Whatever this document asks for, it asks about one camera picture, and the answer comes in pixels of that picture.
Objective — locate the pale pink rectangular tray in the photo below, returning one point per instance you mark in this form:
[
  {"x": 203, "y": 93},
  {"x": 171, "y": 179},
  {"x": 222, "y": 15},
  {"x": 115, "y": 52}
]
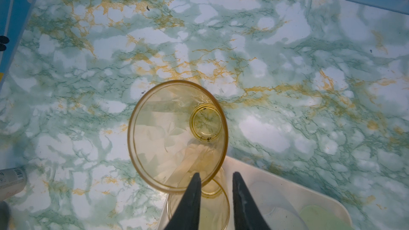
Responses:
[{"x": 280, "y": 201}]

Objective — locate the white tape roll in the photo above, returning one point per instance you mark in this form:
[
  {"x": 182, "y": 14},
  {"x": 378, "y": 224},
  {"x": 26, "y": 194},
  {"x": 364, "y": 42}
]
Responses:
[{"x": 13, "y": 181}]

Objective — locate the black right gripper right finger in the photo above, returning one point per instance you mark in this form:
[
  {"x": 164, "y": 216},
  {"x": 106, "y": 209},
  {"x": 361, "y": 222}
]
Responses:
[{"x": 247, "y": 216}]

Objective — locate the pale green glass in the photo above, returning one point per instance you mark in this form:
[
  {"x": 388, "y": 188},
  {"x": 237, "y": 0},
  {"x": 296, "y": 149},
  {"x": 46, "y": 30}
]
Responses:
[{"x": 316, "y": 218}]

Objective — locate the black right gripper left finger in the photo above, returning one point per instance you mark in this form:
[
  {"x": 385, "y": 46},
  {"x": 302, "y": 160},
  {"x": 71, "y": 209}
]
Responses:
[{"x": 187, "y": 214}]

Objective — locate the tall amber glass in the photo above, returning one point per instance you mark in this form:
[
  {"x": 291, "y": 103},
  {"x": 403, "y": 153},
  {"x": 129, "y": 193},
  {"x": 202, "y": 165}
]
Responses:
[{"x": 176, "y": 130}]

